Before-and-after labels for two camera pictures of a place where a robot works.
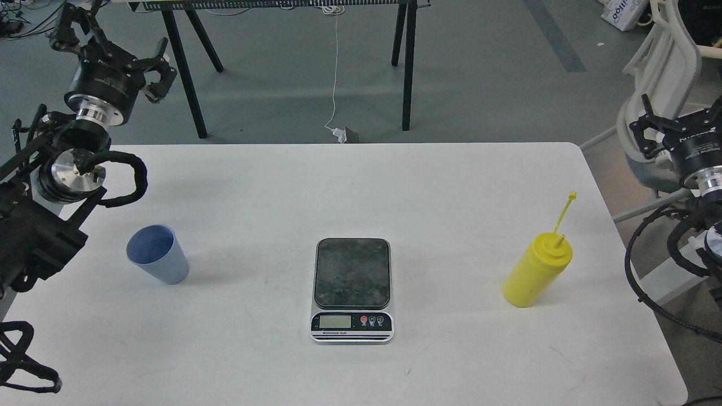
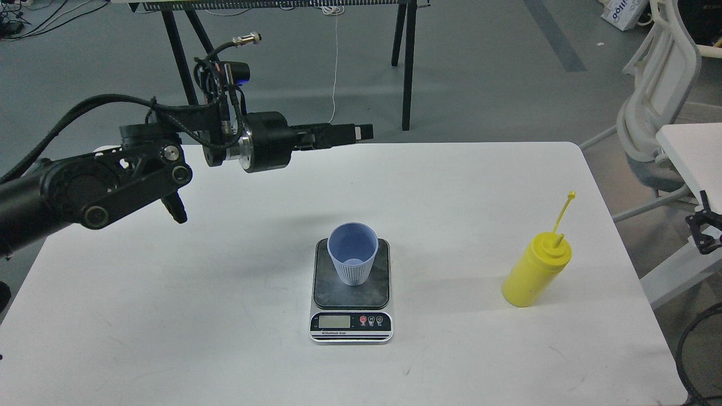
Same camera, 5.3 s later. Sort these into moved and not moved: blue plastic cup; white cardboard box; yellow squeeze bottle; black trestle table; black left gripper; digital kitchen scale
Moved: blue plastic cup; black left gripper
Not moved: yellow squeeze bottle; black trestle table; digital kitchen scale; white cardboard box
